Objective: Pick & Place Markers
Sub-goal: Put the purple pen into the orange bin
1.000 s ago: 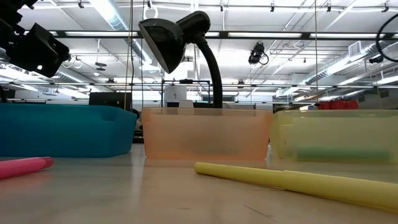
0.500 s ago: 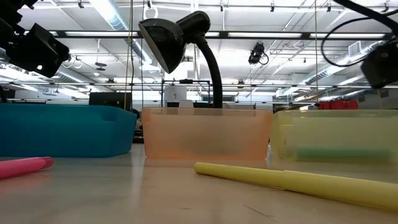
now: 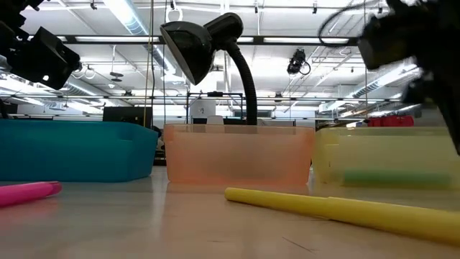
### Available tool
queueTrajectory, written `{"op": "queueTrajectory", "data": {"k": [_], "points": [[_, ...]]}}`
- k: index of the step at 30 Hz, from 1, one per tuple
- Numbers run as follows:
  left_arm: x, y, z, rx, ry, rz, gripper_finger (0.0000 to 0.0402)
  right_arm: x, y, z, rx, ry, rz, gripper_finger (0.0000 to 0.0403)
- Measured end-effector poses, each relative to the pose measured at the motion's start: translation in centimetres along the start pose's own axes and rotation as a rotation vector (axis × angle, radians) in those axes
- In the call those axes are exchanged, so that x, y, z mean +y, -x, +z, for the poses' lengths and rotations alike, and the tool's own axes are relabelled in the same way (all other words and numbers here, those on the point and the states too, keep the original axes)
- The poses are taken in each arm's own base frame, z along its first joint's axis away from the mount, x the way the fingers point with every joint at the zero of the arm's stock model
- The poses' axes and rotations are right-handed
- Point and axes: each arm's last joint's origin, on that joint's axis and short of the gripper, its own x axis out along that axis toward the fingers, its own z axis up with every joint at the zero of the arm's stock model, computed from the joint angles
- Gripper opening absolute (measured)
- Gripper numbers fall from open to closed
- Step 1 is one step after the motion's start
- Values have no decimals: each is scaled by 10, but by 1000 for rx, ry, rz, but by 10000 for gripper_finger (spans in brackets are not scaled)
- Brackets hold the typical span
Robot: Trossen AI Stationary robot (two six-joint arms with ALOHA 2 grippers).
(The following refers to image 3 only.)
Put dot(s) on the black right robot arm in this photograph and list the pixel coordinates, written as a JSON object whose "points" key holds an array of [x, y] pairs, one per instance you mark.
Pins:
{"points": [[443, 82]]}

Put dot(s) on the teal plastic bin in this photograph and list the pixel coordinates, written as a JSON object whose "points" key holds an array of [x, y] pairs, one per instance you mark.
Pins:
{"points": [[72, 151]]}

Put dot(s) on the black ceiling light rail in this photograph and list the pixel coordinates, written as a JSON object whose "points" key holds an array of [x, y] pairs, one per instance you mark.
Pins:
{"points": [[258, 40]]}

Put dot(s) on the yellow translucent plastic bin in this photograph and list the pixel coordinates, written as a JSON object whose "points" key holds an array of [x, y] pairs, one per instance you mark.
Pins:
{"points": [[395, 151]]}

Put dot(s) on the white cup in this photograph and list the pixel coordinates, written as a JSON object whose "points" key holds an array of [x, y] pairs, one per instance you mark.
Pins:
{"points": [[215, 120]]}

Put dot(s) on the pink highlighter marker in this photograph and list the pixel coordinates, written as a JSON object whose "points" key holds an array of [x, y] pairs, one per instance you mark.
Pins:
{"points": [[25, 193]]}

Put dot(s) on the yellow highlighter pen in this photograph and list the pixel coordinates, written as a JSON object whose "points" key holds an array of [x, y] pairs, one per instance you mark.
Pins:
{"points": [[323, 206]]}

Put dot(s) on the teal blue marker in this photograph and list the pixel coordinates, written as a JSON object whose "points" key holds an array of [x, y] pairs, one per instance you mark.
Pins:
{"points": [[395, 178]]}

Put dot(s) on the black metal frame stand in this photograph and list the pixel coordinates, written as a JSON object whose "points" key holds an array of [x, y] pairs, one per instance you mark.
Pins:
{"points": [[215, 94]]}

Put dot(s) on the black gooseneck desk lamp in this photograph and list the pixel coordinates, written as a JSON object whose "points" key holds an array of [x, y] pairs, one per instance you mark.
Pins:
{"points": [[190, 46]]}

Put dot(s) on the black ceiling-mounted camera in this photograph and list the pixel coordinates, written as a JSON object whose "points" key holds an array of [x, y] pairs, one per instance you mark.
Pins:
{"points": [[296, 61]]}

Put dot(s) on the person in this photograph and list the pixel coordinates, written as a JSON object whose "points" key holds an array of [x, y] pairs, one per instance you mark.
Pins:
{"points": [[160, 142]]}

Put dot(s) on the orange translucent plastic bin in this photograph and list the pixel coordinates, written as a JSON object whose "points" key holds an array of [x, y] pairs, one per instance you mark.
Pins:
{"points": [[237, 154]]}

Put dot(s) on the white box sign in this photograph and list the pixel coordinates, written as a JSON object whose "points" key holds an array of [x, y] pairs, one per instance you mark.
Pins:
{"points": [[203, 108]]}

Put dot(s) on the red box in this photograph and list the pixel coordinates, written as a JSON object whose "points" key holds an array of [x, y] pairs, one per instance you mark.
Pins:
{"points": [[391, 120]]}

